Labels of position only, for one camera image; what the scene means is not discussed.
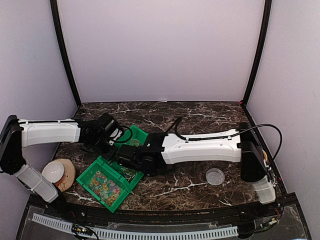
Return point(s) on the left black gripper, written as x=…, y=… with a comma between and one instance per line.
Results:
x=108, y=155

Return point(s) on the green three-compartment bin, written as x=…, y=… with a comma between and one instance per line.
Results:
x=109, y=167

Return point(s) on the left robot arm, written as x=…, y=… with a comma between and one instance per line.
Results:
x=21, y=139

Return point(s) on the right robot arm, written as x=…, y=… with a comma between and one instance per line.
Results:
x=237, y=145

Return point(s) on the green yellow candies pile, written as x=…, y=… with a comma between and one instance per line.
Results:
x=135, y=142

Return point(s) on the blue mixed candies pile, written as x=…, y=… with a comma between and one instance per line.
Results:
x=128, y=173

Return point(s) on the wooden slice coaster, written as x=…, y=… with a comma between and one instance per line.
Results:
x=69, y=175

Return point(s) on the white bowl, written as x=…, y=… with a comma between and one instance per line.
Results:
x=53, y=171

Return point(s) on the clear plastic lid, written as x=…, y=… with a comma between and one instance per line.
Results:
x=215, y=177

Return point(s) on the black front rail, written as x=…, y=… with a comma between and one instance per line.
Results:
x=234, y=215

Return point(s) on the left black frame post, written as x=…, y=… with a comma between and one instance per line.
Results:
x=63, y=51

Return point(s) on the black frame post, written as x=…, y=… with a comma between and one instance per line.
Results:
x=63, y=51
x=258, y=52

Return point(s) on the right black frame post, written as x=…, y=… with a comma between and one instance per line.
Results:
x=258, y=52

